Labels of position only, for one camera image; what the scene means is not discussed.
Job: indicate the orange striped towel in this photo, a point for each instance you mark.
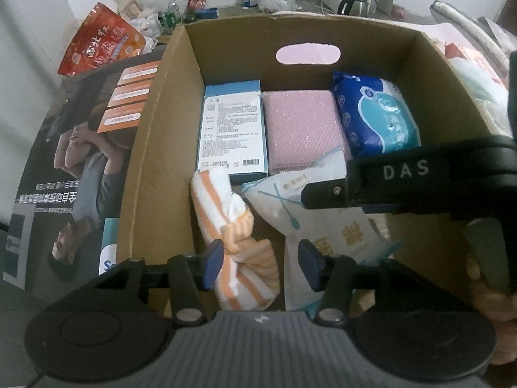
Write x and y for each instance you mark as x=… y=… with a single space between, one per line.
x=249 y=279

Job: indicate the blue wet wipes pack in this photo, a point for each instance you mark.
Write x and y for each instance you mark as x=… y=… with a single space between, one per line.
x=374 y=115

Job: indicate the white cotton swab bag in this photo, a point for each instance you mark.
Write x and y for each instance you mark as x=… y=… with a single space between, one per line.
x=335 y=232

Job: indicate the white plastic bag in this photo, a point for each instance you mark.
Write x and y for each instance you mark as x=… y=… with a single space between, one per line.
x=489 y=94

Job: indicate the dark printed product box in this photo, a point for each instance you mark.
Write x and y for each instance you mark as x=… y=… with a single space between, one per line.
x=64 y=222

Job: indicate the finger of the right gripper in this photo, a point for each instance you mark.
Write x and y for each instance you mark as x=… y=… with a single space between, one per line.
x=328 y=194

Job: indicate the rolled white blanket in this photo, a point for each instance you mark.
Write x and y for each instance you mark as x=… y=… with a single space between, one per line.
x=495 y=42

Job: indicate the blue white carton box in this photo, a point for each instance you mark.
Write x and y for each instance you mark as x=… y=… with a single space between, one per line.
x=233 y=131

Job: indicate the pink wet wipes pack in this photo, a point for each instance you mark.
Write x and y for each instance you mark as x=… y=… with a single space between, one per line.
x=476 y=60

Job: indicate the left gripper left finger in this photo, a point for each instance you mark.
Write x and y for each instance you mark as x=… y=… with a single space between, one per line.
x=187 y=276

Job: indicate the brown cardboard box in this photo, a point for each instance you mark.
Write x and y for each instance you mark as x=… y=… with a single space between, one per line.
x=294 y=52

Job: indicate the red snack bag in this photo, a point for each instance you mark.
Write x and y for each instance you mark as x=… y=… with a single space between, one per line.
x=103 y=38

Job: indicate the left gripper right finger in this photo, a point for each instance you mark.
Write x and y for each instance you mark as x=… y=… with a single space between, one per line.
x=331 y=276

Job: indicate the steel electric kettle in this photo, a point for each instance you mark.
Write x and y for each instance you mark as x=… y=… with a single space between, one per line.
x=355 y=8

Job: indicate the pink round plush doll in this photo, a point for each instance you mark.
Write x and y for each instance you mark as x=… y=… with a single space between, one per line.
x=497 y=305

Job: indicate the pink glitter sponge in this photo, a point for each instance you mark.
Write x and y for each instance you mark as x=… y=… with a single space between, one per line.
x=302 y=126

